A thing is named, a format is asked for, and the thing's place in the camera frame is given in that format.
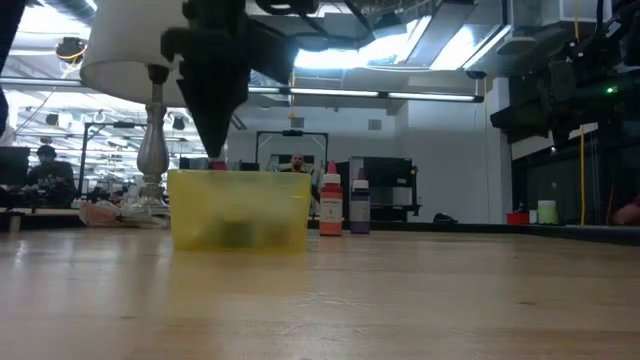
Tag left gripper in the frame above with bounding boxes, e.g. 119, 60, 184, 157
160, 0, 321, 159

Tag large red food coloring bottle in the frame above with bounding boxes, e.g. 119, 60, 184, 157
319, 159, 344, 237

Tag large purple food coloring bottle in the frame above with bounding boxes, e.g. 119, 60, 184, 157
349, 168, 372, 235

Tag person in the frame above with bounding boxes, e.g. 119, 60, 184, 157
282, 152, 321, 187
24, 144, 77, 207

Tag white shade table lamp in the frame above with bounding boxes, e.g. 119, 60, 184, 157
79, 0, 223, 211

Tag yellow translucent plastic bin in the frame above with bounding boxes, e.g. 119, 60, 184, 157
167, 169, 313, 253

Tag crumpled clear plastic wrap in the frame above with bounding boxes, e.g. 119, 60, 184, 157
119, 189, 174, 230

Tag long linear ceiling light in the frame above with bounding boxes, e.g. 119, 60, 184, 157
249, 85, 485, 104

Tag pink mesh pouch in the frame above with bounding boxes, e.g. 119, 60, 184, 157
78, 201, 124, 229

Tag black cabinet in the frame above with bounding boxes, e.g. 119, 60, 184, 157
348, 155, 422, 222

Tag black monitor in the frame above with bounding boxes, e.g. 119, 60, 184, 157
0, 146, 31, 187

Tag yellow hanging cord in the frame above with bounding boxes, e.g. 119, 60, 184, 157
572, 0, 587, 227

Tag black background rig frame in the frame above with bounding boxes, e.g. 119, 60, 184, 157
255, 129, 330, 174
79, 121, 151, 199

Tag black dome camera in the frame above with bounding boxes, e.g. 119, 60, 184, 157
54, 37, 89, 65

